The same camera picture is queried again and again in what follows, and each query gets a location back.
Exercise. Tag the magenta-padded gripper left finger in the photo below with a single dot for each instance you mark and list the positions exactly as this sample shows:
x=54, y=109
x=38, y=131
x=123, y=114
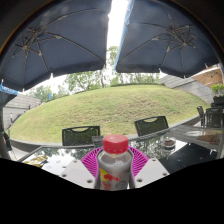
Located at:
x=78, y=173

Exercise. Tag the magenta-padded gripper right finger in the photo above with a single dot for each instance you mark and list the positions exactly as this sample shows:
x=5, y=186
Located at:
x=150, y=171

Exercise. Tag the red-capped drink bottle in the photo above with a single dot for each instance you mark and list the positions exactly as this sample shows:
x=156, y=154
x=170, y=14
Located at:
x=114, y=168

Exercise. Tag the round ashtray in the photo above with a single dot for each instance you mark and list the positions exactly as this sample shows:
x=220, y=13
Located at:
x=169, y=143

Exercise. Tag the dark mesh-back chair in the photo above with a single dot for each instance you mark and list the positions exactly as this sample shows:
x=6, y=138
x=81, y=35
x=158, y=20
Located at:
x=81, y=136
x=151, y=125

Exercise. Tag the yellow crumpled bag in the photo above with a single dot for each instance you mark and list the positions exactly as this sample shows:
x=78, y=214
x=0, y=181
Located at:
x=36, y=160

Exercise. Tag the group of dark chairs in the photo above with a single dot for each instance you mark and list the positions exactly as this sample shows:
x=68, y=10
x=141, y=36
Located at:
x=210, y=116

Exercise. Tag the planter with green plant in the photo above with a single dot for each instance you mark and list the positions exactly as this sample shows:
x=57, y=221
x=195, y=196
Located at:
x=218, y=93

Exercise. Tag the blue-trimmed navy patio umbrella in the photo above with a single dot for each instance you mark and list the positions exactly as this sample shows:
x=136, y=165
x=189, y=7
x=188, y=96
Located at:
x=6, y=90

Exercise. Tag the beige patio umbrella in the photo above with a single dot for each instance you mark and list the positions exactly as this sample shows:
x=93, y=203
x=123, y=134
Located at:
x=210, y=76

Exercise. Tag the large navy patio umbrella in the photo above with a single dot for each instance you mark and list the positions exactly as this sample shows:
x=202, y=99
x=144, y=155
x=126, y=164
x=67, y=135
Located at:
x=56, y=43

